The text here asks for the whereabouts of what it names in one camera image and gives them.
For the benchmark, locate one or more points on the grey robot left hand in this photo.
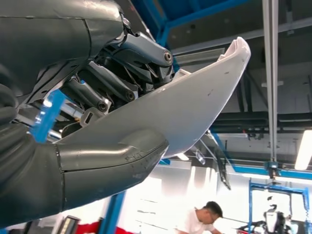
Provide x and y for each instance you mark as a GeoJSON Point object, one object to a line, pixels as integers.
{"type": "Point", "coordinates": [48, 48]}

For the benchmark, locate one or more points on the red barrier belt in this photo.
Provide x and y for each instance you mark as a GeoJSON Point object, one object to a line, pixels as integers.
{"type": "Point", "coordinates": [90, 228]}

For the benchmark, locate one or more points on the person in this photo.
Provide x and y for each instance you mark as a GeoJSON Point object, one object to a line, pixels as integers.
{"type": "Point", "coordinates": [195, 223]}

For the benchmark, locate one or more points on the grey vertical pole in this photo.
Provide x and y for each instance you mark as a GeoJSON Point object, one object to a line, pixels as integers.
{"type": "Point", "coordinates": [270, 80]}

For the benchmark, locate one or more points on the white humanoid robot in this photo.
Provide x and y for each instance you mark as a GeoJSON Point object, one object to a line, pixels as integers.
{"type": "Point", "coordinates": [271, 221]}

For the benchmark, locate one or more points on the ceiling light panel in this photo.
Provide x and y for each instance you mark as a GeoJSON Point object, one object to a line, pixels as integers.
{"type": "Point", "coordinates": [304, 150]}

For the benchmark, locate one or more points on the blue gantry frame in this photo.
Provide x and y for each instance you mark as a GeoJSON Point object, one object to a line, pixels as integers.
{"type": "Point", "coordinates": [251, 206]}

